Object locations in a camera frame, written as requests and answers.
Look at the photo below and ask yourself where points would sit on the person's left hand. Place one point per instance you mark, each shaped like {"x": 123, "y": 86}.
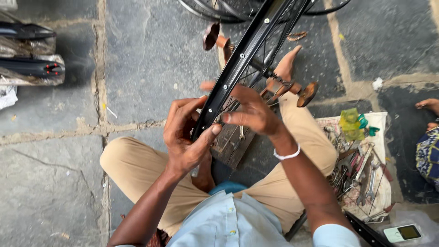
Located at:
{"x": 180, "y": 147}

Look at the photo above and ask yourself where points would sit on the person's right hand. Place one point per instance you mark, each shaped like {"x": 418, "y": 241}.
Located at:
{"x": 257, "y": 113}

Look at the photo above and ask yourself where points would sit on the black spoked bicycle wheel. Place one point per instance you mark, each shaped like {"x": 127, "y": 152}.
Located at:
{"x": 240, "y": 56}

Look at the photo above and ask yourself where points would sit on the small silver spanner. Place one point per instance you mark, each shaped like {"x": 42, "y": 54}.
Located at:
{"x": 241, "y": 133}

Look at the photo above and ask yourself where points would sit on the person's left foot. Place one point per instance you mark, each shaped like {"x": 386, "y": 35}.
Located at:
{"x": 204, "y": 175}

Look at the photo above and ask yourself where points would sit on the dark wooden board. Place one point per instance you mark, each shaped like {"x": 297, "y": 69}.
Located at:
{"x": 231, "y": 151}

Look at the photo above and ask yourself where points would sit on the person's beige trousers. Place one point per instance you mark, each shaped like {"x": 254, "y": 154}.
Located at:
{"x": 137, "y": 164}

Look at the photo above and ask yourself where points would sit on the rusty wheel truing stand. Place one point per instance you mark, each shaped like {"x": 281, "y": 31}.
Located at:
{"x": 306, "y": 94}

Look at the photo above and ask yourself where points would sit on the person's right foot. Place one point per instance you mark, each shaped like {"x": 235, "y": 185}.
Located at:
{"x": 286, "y": 65}

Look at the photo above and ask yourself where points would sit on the person's light blue shirt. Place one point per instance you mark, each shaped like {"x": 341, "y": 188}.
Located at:
{"x": 233, "y": 223}

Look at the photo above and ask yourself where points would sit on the heap of metal tools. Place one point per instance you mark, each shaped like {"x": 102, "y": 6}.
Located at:
{"x": 346, "y": 168}

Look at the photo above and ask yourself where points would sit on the teal plastic part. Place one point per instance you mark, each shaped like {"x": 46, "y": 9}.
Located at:
{"x": 363, "y": 120}
{"x": 373, "y": 130}

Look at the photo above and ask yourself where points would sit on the stack of black bicycle wheels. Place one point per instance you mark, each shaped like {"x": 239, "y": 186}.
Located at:
{"x": 223, "y": 8}

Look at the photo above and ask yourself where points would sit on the long silver spanner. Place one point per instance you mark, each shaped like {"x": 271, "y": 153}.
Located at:
{"x": 364, "y": 162}

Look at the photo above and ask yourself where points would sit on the dirty white cloth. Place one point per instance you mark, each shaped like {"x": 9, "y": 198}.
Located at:
{"x": 379, "y": 118}

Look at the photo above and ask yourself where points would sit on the white paper scrap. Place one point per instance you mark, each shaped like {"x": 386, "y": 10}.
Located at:
{"x": 377, "y": 83}

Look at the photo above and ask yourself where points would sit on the long black metal bar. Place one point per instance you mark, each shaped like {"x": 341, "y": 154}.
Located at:
{"x": 367, "y": 231}

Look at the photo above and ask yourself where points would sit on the black mudguard with red reflector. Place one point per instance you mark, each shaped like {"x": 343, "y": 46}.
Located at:
{"x": 31, "y": 68}

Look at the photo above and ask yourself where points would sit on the white plastic bag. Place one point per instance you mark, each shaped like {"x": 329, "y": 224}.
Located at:
{"x": 7, "y": 96}

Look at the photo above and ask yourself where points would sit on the white phone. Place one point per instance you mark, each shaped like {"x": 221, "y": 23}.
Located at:
{"x": 403, "y": 233}

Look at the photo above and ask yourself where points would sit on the black mudguard in plastic wrap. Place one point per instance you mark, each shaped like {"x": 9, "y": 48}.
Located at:
{"x": 24, "y": 34}

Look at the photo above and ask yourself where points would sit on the clear plastic bag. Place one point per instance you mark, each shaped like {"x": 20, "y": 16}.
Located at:
{"x": 425, "y": 223}

